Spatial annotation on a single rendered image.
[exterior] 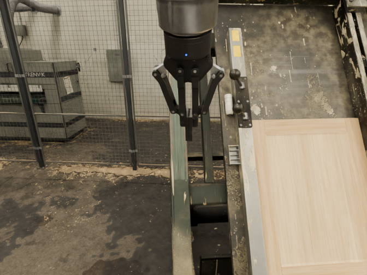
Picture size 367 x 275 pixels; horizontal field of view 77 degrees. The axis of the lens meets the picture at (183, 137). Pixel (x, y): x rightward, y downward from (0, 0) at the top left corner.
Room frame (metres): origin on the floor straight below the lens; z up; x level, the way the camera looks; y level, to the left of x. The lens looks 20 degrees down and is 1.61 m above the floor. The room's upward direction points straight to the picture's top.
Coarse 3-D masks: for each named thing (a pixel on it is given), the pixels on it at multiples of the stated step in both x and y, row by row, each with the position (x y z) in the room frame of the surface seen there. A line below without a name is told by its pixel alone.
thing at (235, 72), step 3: (234, 69) 0.79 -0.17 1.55; (237, 69) 0.79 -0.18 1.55; (231, 72) 0.79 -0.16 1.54; (234, 72) 0.78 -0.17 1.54; (237, 72) 0.78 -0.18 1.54; (231, 75) 0.79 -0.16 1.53; (234, 75) 0.78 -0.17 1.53; (237, 75) 0.78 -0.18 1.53; (231, 78) 0.79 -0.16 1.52; (234, 78) 0.79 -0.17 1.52; (237, 78) 0.79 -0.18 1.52; (240, 81) 0.85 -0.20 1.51; (240, 84) 0.85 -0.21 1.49; (243, 84) 0.87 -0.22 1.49; (240, 87) 0.87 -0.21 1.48; (243, 87) 0.86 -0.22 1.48
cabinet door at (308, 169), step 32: (256, 128) 0.82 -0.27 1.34; (288, 128) 0.83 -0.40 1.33; (320, 128) 0.84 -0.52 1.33; (352, 128) 0.85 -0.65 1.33; (256, 160) 0.76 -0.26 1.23; (288, 160) 0.77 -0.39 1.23; (320, 160) 0.77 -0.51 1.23; (352, 160) 0.78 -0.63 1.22; (288, 192) 0.70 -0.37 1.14; (320, 192) 0.71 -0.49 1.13; (352, 192) 0.71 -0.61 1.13; (288, 224) 0.64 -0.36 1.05; (320, 224) 0.65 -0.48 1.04; (352, 224) 0.65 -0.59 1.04; (288, 256) 0.59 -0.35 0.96; (320, 256) 0.59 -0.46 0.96; (352, 256) 0.59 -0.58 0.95
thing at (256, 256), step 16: (240, 32) 1.02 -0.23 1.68; (240, 48) 0.98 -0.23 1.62; (240, 64) 0.94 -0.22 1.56; (240, 128) 0.80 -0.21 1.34; (240, 144) 0.77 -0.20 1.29; (240, 160) 0.74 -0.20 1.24; (240, 176) 0.73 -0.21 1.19; (256, 176) 0.71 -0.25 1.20; (256, 192) 0.68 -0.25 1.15; (256, 208) 0.65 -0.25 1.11; (256, 224) 0.62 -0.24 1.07; (256, 240) 0.59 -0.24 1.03; (256, 256) 0.56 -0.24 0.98; (256, 272) 0.54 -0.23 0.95
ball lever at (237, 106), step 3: (234, 105) 0.73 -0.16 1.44; (237, 105) 0.72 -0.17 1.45; (240, 105) 0.72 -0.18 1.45; (243, 105) 0.73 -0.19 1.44; (234, 108) 0.72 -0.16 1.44; (237, 108) 0.72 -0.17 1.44; (240, 108) 0.72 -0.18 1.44; (243, 108) 0.72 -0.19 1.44; (234, 111) 0.72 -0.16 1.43; (237, 111) 0.72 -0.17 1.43; (240, 111) 0.72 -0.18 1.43; (243, 114) 0.78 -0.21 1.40; (246, 114) 0.81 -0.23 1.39; (243, 117) 0.80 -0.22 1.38; (246, 117) 0.80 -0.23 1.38
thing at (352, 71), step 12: (348, 0) 1.05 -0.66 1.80; (360, 0) 1.05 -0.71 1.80; (336, 12) 1.13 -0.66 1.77; (348, 12) 1.07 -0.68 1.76; (336, 24) 1.11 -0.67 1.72; (348, 24) 1.04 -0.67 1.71; (360, 24) 1.04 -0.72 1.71; (348, 36) 1.02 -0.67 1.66; (360, 36) 1.01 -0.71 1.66; (348, 48) 1.01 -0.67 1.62; (360, 48) 0.99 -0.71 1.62; (348, 60) 0.99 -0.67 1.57; (360, 60) 0.95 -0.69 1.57; (348, 72) 0.98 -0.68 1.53; (360, 72) 0.92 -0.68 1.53; (348, 84) 0.96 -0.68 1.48; (360, 84) 0.90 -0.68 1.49; (360, 96) 0.89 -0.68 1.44; (360, 108) 0.87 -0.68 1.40; (360, 120) 0.86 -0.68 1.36
